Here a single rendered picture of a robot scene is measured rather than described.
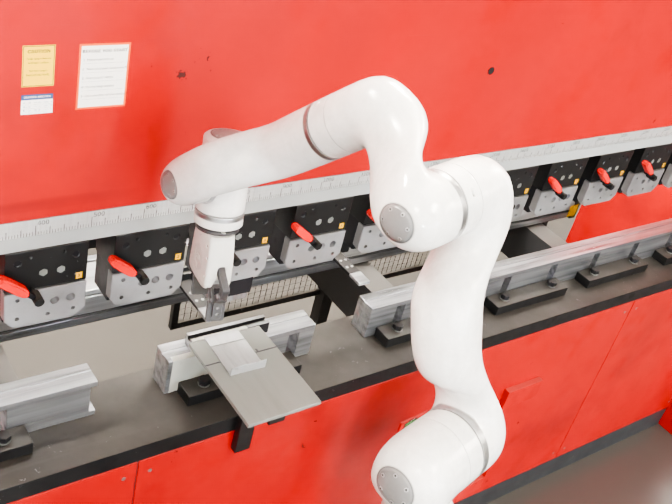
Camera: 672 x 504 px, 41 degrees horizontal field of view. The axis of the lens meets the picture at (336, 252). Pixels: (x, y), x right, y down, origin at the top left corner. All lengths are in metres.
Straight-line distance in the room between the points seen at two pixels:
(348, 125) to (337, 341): 1.13
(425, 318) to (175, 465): 0.96
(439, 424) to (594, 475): 2.30
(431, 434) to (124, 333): 2.36
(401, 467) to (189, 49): 0.76
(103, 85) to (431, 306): 0.65
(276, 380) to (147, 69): 0.75
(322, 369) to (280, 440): 0.20
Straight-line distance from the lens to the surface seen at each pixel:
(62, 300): 1.72
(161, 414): 2.00
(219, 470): 2.14
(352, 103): 1.22
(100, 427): 1.96
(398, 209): 1.10
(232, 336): 2.02
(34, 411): 1.91
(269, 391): 1.91
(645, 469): 3.75
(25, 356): 3.42
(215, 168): 1.37
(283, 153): 1.33
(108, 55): 1.49
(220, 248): 1.51
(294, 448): 2.25
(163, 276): 1.79
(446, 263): 1.23
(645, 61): 2.48
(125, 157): 1.60
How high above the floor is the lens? 2.29
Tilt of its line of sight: 33 degrees down
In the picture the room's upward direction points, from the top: 15 degrees clockwise
